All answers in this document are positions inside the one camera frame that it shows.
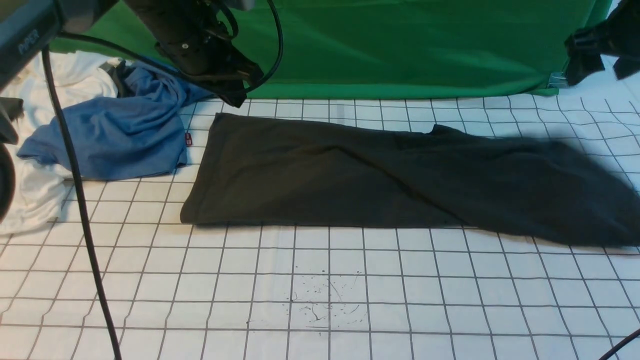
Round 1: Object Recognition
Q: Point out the dark gray long-sleeved shirt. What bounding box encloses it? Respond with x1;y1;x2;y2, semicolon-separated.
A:
179;112;640;248

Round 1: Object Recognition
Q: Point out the black camera cable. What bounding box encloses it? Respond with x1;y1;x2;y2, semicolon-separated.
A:
41;0;284;360
597;327;640;360

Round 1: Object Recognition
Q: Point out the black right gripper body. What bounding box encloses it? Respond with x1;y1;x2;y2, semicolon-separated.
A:
565;25;611;87

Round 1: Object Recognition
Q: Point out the white shirt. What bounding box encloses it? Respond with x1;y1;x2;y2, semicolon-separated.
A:
0;51;122;235

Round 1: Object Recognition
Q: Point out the black right camera cable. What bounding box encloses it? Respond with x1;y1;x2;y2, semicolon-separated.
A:
597;327;640;360

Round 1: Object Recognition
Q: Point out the metal binder clip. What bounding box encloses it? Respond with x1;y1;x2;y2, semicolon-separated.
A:
546;71;570;90

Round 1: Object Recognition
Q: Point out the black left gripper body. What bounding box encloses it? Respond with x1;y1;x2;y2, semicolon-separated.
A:
125;0;265;109

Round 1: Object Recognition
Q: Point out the white grid tablecloth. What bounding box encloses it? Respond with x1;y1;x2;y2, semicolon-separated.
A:
0;92;640;360

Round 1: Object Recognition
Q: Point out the blue shirt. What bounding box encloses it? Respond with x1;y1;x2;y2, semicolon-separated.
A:
3;54;210;182

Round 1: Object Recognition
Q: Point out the black left camera cable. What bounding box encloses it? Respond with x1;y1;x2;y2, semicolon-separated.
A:
41;0;284;360

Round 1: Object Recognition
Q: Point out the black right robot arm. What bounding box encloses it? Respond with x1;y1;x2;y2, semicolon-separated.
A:
564;0;640;87

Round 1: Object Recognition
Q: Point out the green backdrop cloth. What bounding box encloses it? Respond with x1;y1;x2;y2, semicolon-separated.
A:
50;0;614;100

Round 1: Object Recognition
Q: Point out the dark garment at left edge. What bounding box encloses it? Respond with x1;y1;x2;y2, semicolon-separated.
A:
0;96;25;145

